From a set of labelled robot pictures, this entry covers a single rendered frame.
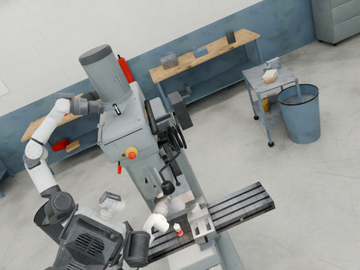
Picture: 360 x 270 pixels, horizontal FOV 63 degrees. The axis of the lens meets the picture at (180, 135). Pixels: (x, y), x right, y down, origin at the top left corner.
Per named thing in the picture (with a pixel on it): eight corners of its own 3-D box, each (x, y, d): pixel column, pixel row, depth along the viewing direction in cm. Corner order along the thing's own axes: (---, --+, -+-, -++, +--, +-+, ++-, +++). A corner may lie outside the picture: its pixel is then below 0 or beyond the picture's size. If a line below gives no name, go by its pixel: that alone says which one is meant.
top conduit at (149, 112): (159, 134, 154) (157, 128, 152) (152, 137, 154) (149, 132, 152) (150, 103, 193) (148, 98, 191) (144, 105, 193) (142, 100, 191)
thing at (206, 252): (222, 262, 201) (217, 252, 195) (175, 283, 201) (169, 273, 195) (203, 212, 245) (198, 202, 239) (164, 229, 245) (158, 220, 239)
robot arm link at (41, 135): (46, 122, 154) (24, 154, 148) (41, 117, 144) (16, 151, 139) (65, 132, 154) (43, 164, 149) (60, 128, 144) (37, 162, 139)
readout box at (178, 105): (195, 125, 200) (184, 99, 190) (182, 130, 201) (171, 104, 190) (188, 114, 218) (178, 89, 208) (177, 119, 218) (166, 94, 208)
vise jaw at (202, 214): (210, 217, 202) (208, 213, 200) (190, 225, 203) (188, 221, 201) (208, 211, 207) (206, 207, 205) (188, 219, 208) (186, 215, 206)
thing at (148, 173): (163, 195, 180) (149, 170, 170) (157, 198, 180) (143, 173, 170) (162, 192, 184) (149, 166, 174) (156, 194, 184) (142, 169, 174)
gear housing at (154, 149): (160, 152, 167) (153, 137, 162) (121, 169, 167) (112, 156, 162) (153, 126, 196) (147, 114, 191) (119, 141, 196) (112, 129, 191)
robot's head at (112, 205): (118, 219, 146) (127, 203, 146) (100, 214, 140) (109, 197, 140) (114, 212, 151) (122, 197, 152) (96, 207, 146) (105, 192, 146)
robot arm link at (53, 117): (71, 104, 150) (56, 126, 146) (70, 106, 158) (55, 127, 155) (60, 96, 148) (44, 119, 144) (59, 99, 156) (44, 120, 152)
